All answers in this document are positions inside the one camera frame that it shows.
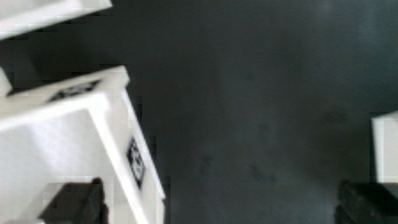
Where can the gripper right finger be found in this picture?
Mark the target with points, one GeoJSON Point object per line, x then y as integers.
{"type": "Point", "coordinates": [368, 203]}

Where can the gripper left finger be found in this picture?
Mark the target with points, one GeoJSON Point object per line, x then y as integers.
{"type": "Point", "coordinates": [72, 204]}

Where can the white drawer with knob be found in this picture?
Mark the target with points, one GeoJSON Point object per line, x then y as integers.
{"type": "Point", "coordinates": [72, 141]}

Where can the white drawer cabinet box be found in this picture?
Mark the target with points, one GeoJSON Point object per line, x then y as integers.
{"type": "Point", "coordinates": [384, 126]}

